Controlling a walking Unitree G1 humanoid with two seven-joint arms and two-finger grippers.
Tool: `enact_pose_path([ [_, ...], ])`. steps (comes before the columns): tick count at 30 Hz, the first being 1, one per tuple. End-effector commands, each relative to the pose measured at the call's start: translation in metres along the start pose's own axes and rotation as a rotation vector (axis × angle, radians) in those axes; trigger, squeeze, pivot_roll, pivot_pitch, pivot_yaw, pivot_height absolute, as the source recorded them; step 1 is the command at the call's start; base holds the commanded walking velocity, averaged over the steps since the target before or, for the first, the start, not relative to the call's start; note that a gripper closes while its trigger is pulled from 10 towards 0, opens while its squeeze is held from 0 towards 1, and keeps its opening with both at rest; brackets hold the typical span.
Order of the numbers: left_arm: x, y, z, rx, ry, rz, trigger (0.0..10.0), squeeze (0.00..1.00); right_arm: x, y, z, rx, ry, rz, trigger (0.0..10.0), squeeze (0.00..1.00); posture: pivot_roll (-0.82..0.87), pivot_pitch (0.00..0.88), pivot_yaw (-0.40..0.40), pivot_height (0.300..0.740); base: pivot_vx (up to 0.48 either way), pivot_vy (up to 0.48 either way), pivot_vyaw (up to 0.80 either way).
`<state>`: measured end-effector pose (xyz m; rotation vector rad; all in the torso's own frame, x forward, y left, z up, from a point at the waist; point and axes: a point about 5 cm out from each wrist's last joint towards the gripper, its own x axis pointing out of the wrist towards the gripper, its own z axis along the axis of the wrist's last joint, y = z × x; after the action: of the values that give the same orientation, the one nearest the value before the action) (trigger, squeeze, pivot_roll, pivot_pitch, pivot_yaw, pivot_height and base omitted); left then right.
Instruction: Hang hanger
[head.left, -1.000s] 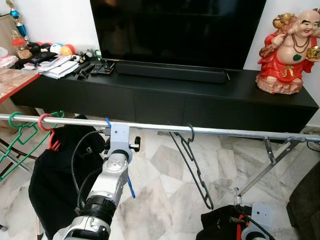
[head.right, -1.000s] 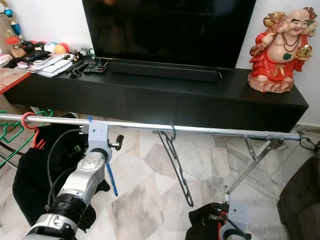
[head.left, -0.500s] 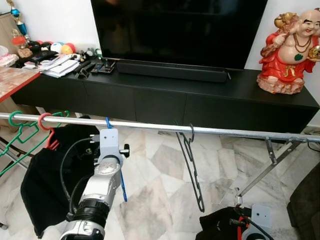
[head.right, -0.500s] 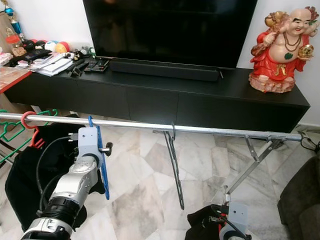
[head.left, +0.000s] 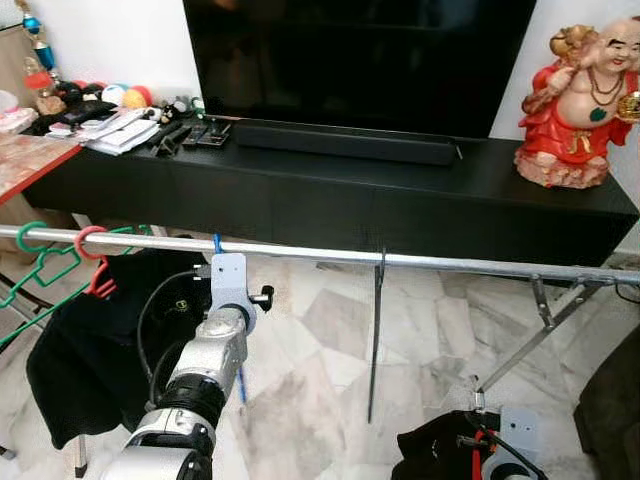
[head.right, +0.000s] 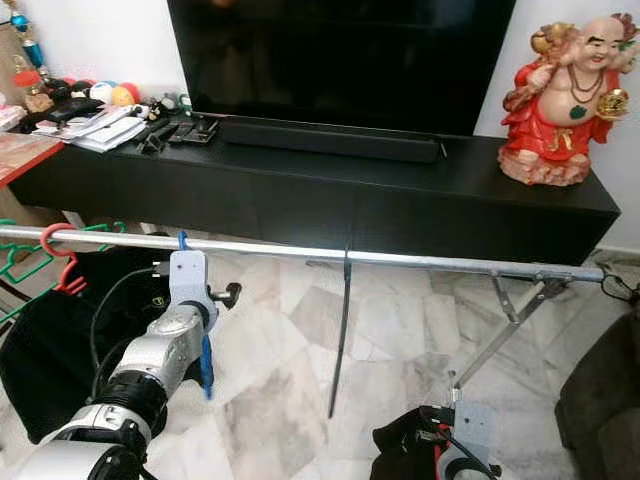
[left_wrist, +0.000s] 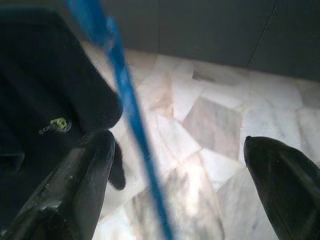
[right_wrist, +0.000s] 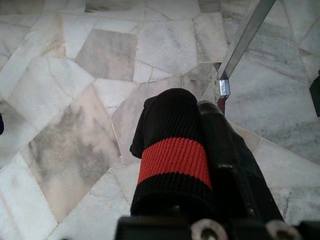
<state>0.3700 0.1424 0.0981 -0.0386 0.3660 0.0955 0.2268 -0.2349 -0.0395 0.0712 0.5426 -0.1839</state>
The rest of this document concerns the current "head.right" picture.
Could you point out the blue plastic hanger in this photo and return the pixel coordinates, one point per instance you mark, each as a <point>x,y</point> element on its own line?
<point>208,370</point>

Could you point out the navy sweater with red trim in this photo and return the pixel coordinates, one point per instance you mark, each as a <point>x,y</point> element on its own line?
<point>400,450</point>

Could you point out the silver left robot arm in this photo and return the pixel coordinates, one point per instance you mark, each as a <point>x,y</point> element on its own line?
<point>160,355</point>

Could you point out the dark grey plastic hanger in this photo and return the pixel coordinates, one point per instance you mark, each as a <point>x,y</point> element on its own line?
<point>340,335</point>

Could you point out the red plastic hanger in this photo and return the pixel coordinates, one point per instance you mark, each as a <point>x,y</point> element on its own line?
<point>72,280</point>

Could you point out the green plastic hanger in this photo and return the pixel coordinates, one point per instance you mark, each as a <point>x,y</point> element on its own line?
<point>10,272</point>

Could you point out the black TV console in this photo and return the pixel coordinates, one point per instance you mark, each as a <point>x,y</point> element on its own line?
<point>310,205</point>

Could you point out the metal clothes rack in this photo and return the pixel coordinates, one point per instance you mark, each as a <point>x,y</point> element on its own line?
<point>410,258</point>

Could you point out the black soundbar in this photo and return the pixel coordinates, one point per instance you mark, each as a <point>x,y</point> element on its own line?
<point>330,140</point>

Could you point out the black garment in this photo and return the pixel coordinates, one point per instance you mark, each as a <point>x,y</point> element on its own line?
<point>50,360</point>

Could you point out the small black white toy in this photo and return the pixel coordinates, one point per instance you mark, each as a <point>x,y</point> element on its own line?
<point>163,103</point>

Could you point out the stack of white papers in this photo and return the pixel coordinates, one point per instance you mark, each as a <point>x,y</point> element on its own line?
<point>110,130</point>

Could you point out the orange red ball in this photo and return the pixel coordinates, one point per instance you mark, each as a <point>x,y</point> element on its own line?
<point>126,94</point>

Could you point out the white blue ball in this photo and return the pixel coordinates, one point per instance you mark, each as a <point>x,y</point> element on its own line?
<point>101,92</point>

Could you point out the black wallet case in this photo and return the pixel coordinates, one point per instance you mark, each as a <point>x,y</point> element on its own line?
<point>75,109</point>

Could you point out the black television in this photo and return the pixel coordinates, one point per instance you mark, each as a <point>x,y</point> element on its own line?
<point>340,60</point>

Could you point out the hanging blue bead ornament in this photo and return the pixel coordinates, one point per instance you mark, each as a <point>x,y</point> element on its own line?
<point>20,20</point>

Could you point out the red laughing Buddha statue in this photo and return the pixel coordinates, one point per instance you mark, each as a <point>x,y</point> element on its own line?
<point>555,110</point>

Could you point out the grey fabric sofa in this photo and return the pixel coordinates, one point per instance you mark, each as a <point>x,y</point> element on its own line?
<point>605,410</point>

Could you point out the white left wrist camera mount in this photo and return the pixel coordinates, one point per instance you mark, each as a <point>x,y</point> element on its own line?
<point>188,278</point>

